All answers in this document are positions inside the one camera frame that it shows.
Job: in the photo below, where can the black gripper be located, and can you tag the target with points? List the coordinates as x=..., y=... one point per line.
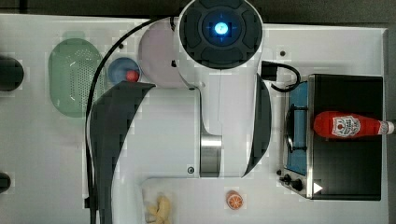
x=270, y=72

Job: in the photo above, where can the red ketchup bottle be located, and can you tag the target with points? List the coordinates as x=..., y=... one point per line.
x=340, y=125

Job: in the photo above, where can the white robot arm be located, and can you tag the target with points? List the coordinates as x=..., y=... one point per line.
x=218, y=124

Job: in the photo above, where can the black toaster oven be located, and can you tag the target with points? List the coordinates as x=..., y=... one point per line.
x=321, y=168

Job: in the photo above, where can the lilac round plate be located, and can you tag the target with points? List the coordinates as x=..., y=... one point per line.
x=156, y=56

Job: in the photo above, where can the orange slice toy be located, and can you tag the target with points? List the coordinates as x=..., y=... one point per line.
x=234, y=200

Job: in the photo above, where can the small red ball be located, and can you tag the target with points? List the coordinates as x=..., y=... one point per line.
x=132, y=76

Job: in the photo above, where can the blue bowl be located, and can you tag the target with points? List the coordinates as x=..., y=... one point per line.
x=119, y=67

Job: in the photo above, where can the green perforated colander basket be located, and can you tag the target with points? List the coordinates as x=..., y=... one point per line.
x=72, y=65

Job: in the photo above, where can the black cylinder cup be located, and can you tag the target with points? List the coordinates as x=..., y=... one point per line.
x=11, y=74

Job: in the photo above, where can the black round object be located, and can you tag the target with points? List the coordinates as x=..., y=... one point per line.
x=5, y=182

